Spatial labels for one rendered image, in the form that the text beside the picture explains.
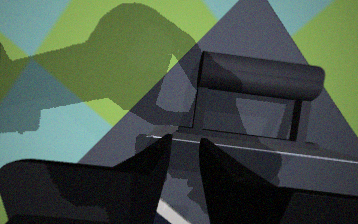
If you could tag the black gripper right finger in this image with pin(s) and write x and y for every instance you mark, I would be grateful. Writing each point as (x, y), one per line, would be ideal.
(236, 195)

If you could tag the white square tile with dark square mark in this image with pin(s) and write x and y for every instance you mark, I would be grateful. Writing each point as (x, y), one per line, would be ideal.
(166, 214)

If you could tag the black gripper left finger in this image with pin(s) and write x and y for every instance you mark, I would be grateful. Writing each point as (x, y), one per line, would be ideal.
(127, 193)

